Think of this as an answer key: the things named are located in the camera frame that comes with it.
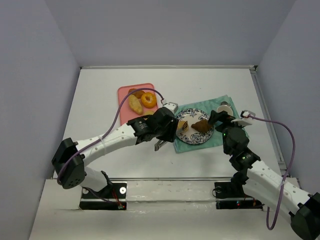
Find round yellow bun front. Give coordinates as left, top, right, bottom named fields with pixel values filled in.
left=176, top=120, right=189, bottom=134

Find round yellow bun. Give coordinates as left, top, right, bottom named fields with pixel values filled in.
left=143, top=110, right=154, bottom=116
left=176, top=120, right=189, bottom=134

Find brown croissant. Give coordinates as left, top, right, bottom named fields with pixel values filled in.
left=191, top=119, right=212, bottom=134

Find metal tongs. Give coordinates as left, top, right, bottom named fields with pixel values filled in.
left=154, top=140, right=167, bottom=152

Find round yellow bun back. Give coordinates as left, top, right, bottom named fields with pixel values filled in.
left=143, top=110, right=154, bottom=116

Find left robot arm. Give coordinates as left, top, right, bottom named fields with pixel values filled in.
left=51, top=102, right=179, bottom=198

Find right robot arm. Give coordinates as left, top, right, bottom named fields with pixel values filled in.
left=208, top=110, right=320, bottom=240

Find oval long bread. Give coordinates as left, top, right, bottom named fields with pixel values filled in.
left=128, top=94, right=143, bottom=115

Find dark brown bread roll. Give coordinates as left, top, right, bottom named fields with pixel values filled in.
left=128, top=88, right=145, bottom=99

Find white cup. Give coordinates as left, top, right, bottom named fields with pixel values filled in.
left=216, top=105, right=234, bottom=116

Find green cloth mat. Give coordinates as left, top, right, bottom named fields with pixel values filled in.
left=174, top=95, right=239, bottom=154

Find orange glazed donut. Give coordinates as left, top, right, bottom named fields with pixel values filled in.
left=140, top=92, right=157, bottom=109

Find blue floral plate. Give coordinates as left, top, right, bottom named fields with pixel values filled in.
left=176, top=108, right=214, bottom=145

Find pink tray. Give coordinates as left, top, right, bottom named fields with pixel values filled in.
left=117, top=83, right=161, bottom=125

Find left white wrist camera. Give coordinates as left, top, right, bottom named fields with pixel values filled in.
left=161, top=99, right=179, bottom=114

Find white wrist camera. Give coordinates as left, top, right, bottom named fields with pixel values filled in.
left=231, top=110, right=256, bottom=127
left=161, top=99, right=179, bottom=114

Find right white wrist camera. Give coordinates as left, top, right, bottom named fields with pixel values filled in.
left=231, top=110, right=256, bottom=127

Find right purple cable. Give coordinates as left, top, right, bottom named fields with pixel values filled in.
left=247, top=113, right=296, bottom=231

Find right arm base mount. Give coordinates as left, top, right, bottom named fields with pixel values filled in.
left=211, top=172, right=264, bottom=210

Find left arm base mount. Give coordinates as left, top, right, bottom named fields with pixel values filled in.
left=79, top=181, right=127, bottom=211

